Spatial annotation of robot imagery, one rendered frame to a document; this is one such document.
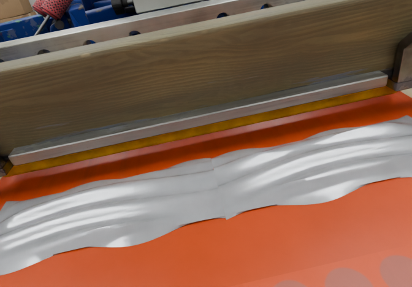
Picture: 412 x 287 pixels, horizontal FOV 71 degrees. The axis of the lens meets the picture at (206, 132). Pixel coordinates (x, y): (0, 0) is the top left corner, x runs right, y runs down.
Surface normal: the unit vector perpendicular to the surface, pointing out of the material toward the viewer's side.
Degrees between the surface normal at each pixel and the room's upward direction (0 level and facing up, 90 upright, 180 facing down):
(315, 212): 0
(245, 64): 90
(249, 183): 33
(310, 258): 0
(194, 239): 0
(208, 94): 90
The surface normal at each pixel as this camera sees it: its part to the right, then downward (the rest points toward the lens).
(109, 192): -0.11, -0.42
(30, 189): -0.17, -0.84
